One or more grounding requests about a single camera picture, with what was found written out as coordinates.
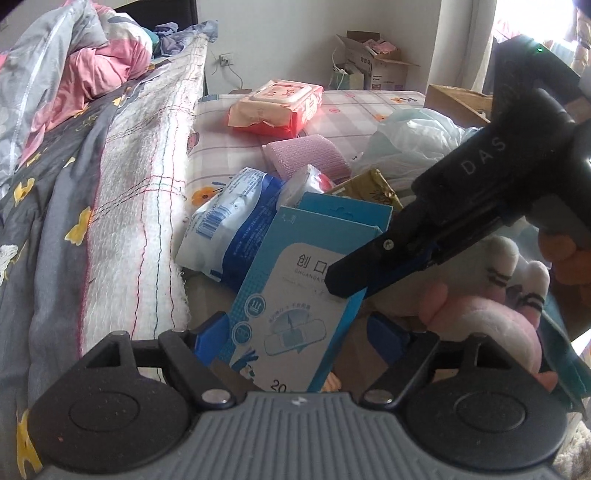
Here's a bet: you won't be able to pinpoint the red white packet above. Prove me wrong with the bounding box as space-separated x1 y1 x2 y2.
279 164 337 208

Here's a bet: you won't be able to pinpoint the teal pillow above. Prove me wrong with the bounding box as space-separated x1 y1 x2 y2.
141 27 162 56

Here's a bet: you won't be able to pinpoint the pink hanging clothes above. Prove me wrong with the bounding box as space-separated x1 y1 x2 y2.
492 9 525 44

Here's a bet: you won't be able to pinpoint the white green plastic bag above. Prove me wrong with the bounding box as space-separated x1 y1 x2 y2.
353 107 476 195

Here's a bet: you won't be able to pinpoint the pink sponge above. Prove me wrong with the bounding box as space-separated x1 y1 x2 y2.
262 136 356 182

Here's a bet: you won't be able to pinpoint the grey pink floral quilt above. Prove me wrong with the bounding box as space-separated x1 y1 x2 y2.
0 0 155 480

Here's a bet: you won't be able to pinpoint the gold packet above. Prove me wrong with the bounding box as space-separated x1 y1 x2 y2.
337 168 403 213

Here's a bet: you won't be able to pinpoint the open printed cardboard box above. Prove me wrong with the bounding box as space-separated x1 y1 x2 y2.
336 31 422 90

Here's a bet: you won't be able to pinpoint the pink wet wipes pack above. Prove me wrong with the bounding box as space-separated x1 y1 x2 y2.
228 79 324 138

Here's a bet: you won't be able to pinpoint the green paper bag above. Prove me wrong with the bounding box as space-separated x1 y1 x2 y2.
330 62 365 92

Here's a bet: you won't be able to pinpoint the blue white soft pack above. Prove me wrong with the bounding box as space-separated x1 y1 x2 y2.
177 167 284 292

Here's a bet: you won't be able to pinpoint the person's right hand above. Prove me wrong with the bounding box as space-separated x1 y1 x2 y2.
539 231 579 287

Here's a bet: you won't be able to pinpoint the blue bandage box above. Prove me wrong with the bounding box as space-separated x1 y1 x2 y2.
215 191 394 394

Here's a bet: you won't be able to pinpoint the white quilted mattress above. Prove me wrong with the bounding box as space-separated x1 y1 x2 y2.
78 34 208 370

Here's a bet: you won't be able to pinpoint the blue crumpled cloth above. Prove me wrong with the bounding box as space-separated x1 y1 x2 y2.
152 19 218 58

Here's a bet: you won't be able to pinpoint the pink plush toy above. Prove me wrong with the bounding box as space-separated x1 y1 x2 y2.
369 235 561 393

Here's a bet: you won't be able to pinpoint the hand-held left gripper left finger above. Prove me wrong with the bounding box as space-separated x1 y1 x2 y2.
81 311 236 411

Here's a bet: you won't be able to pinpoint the black headboard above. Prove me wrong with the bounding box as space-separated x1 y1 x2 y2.
113 0 199 28

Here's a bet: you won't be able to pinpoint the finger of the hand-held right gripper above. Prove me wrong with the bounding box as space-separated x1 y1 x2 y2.
364 216 514 299
324 207 435 301

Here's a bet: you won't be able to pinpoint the large brown cardboard box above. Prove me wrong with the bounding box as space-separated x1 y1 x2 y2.
424 84 494 127

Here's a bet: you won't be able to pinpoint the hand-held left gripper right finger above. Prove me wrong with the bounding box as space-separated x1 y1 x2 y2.
360 313 539 409

